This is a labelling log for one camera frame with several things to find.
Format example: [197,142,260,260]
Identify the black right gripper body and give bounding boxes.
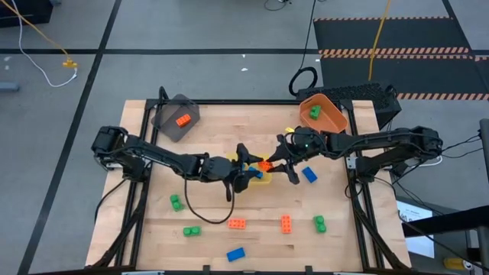
[282,128,332,160]

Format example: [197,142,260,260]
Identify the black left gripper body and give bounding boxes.
[198,155,245,183]

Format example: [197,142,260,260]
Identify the yellow translucent plastic bin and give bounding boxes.
[225,151,274,185]

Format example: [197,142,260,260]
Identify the orange plastic bin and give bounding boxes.
[299,93,349,134]

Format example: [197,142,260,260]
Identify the grey translucent plastic bin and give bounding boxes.
[151,93,202,144]

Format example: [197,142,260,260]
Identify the black hazard-striped floor mat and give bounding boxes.
[313,16,489,102]

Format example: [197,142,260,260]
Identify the white sheet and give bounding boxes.
[396,198,436,260]

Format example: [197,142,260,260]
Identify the black beam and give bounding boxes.
[400,205,489,238]

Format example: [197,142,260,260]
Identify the yellow object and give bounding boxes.
[442,257,470,273]

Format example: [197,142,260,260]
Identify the black furniture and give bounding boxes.
[0,0,53,28]

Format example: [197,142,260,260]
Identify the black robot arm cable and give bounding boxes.
[183,177,237,225]

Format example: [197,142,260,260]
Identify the black aluminium table frame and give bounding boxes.
[86,86,413,275]

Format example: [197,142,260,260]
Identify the black hanging cable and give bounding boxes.
[288,0,320,97]

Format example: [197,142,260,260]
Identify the yellow hanging cable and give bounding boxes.
[368,0,393,82]

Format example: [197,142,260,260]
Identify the yellow floor cable with plug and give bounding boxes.
[0,0,79,70]

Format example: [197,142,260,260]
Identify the white floor cable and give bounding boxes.
[10,0,79,89]

